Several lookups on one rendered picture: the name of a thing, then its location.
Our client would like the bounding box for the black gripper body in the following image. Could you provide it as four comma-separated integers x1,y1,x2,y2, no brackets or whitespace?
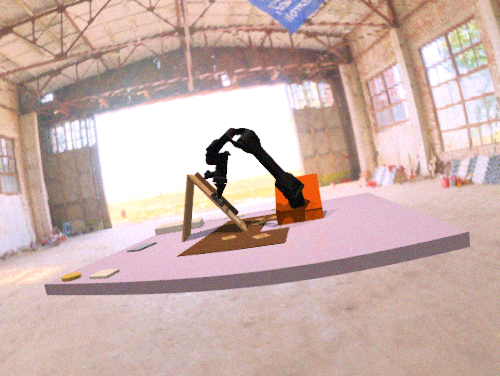
212,165,228,184

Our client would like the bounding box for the grey flat rectangular tile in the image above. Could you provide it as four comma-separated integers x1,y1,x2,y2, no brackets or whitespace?
127,242,157,253

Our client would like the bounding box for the yellow round disc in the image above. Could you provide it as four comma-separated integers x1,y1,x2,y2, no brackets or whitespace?
61,272,81,282

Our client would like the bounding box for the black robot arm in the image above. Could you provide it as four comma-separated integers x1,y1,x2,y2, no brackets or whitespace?
205,127,305,209

